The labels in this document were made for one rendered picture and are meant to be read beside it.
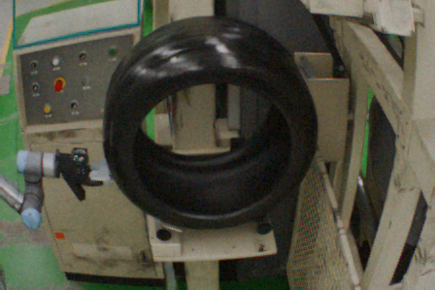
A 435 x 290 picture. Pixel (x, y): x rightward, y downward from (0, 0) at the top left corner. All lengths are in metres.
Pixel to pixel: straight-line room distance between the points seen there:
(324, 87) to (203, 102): 0.37
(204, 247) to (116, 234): 0.78
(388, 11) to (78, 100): 1.45
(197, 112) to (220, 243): 0.41
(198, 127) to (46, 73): 0.65
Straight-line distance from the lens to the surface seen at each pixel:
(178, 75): 1.54
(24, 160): 1.80
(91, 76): 2.29
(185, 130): 2.05
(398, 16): 1.20
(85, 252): 2.73
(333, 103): 2.00
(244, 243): 1.92
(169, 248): 1.85
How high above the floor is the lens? 2.07
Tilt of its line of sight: 31 degrees down
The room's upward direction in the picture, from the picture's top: 1 degrees counter-clockwise
